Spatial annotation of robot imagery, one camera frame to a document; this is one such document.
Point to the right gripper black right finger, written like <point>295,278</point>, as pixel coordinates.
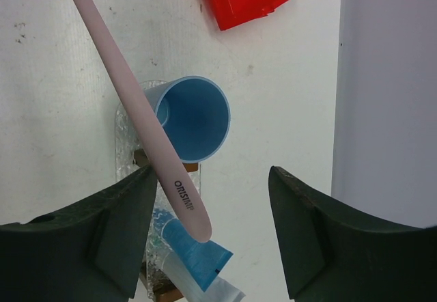
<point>333,252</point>

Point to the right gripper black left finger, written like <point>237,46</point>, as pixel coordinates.
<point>91,250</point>

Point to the blue toothpaste tube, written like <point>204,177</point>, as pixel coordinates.
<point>203,261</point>

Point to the pink toothbrush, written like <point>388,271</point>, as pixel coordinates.
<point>172,175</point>

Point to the blue plastic cup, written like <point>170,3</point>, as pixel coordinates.
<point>194,113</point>

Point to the clear textured holder with wood ends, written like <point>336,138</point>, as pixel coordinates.
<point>154,280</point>

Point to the clear textured glass tray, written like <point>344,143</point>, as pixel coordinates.
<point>126,142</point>

